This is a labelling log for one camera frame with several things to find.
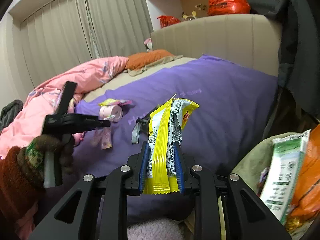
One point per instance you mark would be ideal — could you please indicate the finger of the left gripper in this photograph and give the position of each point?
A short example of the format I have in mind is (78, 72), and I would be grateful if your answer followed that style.
(100, 124)

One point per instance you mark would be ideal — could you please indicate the white toy with ears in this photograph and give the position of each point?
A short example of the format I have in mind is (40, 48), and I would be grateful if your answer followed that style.
(191, 17)

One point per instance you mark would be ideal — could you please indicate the pink plush toy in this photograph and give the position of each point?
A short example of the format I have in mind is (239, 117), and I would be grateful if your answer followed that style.
(148, 44)

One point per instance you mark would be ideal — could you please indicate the green white milk carton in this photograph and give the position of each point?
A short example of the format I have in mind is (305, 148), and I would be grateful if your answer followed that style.
(287, 160)

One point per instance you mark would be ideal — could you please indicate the large red plastic bag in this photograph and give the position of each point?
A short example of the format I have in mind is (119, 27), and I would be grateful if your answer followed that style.
(224, 7)

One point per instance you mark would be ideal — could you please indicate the knotted silver foil wrapper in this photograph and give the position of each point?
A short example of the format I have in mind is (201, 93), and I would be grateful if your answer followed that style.
(142, 125)

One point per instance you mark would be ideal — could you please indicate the grey pleated curtain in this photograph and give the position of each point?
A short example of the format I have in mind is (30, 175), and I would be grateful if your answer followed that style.
(63, 34)

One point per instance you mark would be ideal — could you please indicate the small yellow snack packet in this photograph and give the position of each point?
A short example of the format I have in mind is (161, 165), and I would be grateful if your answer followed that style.
(163, 173)

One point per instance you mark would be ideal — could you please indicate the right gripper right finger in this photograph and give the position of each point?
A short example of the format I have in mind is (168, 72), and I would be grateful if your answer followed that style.
(224, 202)

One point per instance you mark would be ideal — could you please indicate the fuzzy lilac slipper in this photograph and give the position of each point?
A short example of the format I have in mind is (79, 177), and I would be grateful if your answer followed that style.
(155, 229)

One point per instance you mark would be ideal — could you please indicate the pink duvet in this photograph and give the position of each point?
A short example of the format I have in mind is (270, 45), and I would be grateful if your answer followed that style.
(23, 146)

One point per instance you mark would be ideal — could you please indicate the beige bed sheet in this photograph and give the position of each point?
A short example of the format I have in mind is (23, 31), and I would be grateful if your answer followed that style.
(128, 76)

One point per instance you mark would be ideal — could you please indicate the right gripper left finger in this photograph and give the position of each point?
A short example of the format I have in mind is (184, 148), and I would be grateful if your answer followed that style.
(93, 200)

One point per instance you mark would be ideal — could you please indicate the orange pillow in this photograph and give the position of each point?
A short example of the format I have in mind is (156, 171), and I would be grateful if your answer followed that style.
(139, 60)

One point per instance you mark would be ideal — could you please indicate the black jacket on chair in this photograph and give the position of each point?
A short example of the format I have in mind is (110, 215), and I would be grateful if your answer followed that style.
(298, 53)

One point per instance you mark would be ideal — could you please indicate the pink small bottle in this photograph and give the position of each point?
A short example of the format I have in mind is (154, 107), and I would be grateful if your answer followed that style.
(112, 112)

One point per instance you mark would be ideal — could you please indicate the beige padded headboard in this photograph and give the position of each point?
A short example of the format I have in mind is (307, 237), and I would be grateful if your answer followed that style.
(249, 40)

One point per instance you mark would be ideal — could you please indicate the pink pig toy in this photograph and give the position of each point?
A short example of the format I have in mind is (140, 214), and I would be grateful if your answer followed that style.
(78, 138)

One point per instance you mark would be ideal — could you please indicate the yellow trash bag bin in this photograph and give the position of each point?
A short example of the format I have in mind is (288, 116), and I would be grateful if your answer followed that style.
(254, 168)

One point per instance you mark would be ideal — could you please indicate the left hand in glove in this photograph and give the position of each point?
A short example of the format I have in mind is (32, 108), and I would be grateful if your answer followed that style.
(31, 157)

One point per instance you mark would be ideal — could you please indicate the small red plastic bag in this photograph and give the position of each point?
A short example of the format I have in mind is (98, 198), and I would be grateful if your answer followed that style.
(166, 21)

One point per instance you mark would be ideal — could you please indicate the yellow pink chips bag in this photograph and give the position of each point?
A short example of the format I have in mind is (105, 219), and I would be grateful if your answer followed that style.
(112, 102)

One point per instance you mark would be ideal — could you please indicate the purple bed blanket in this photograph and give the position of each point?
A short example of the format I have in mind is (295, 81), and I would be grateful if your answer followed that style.
(234, 106)

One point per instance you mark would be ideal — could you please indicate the orange snack bag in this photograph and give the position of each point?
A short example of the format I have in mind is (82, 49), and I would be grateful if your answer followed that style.
(306, 196)

